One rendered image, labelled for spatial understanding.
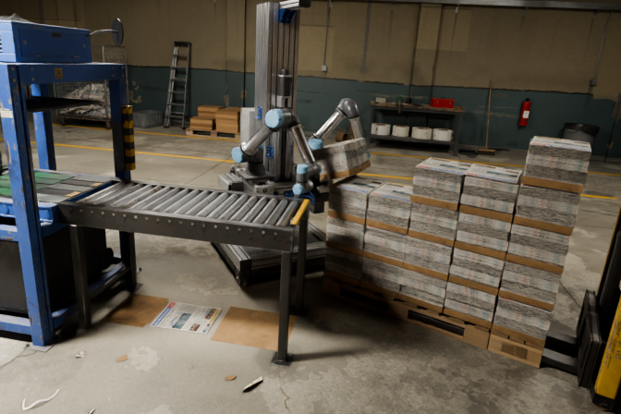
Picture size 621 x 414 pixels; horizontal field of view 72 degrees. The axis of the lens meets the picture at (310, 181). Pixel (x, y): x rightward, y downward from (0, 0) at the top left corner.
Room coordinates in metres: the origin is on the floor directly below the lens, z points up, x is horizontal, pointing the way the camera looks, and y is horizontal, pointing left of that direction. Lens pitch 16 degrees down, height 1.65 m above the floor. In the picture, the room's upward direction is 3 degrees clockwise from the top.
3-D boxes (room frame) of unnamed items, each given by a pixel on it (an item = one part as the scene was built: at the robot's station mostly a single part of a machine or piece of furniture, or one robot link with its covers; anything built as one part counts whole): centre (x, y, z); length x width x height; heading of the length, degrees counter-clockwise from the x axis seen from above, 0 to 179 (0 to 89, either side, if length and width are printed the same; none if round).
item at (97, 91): (9.24, 4.78, 0.85); 1.21 x 0.83 x 1.71; 82
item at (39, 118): (3.03, 1.94, 0.77); 0.09 x 0.09 x 1.55; 82
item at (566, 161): (2.35, -1.36, 0.65); 0.39 x 0.30 x 1.29; 151
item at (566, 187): (2.35, -1.36, 0.63); 0.38 x 0.29 x 0.97; 151
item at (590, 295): (2.18, -1.67, 0.20); 0.62 x 0.05 x 0.30; 151
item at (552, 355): (2.34, -1.15, 0.05); 1.05 x 0.10 x 0.04; 61
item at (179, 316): (2.41, 0.74, 0.00); 0.37 x 0.29 x 0.01; 82
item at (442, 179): (2.65, -0.85, 0.95); 0.38 x 0.29 x 0.23; 151
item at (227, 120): (9.05, 1.98, 0.28); 1.20 x 0.83 x 0.57; 82
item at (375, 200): (2.71, -0.73, 0.42); 1.17 x 0.39 x 0.83; 61
